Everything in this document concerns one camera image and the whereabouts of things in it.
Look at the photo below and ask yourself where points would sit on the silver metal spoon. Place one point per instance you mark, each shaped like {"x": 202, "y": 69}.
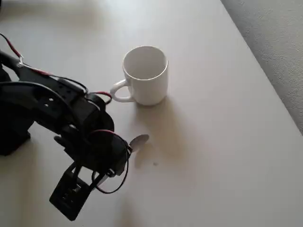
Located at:
{"x": 139, "y": 141}

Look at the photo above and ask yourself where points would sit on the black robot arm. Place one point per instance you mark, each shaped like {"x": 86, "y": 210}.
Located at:
{"x": 42, "y": 101}

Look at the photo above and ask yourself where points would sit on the white ceramic mug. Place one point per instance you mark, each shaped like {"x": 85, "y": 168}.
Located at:
{"x": 149, "y": 87}

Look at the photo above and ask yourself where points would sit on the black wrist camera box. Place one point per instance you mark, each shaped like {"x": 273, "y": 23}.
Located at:
{"x": 68, "y": 196}

